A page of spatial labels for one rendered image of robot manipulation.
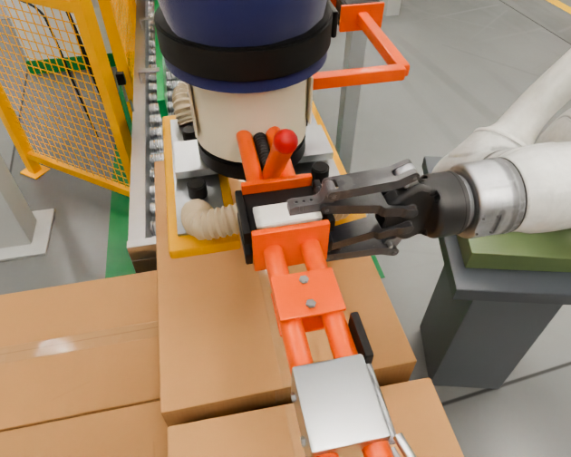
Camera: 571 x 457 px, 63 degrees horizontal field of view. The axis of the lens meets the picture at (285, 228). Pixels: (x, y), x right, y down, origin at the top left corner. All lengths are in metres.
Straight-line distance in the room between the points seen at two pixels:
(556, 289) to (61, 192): 2.26
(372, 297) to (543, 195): 0.37
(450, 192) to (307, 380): 0.26
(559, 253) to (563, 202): 0.66
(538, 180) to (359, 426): 0.34
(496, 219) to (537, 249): 0.67
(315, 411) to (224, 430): 0.35
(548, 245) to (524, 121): 0.54
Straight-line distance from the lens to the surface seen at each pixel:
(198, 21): 0.56
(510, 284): 1.20
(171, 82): 2.26
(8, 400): 1.34
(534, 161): 0.59
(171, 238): 0.67
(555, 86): 0.78
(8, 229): 2.40
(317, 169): 0.71
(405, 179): 0.50
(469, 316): 1.48
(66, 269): 2.28
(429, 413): 0.75
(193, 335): 0.80
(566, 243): 1.28
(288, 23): 0.56
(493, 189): 0.55
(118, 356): 1.29
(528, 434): 1.90
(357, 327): 0.42
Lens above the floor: 1.62
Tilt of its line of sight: 46 degrees down
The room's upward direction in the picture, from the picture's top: straight up
